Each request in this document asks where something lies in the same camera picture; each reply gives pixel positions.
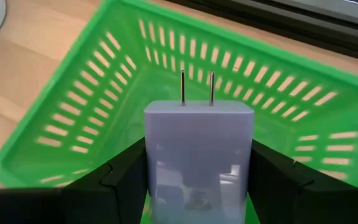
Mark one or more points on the pale grey wall charger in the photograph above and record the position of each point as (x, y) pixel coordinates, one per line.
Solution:
(197, 149)

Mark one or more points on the green plastic basket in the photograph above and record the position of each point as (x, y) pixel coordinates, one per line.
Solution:
(129, 87)

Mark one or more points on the black aluminium table frame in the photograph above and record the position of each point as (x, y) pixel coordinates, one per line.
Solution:
(291, 21)

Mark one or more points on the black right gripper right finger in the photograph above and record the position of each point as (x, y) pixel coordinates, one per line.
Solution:
(287, 199)

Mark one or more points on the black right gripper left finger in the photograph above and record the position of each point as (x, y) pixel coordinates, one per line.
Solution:
(110, 199)

